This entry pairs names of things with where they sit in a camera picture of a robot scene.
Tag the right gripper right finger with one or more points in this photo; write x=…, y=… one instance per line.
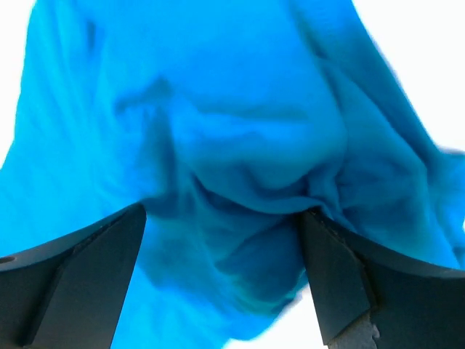
x=368, y=296

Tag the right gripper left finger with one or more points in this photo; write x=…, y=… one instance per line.
x=69, y=292

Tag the blue t-shirt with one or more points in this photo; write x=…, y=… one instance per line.
x=225, y=119

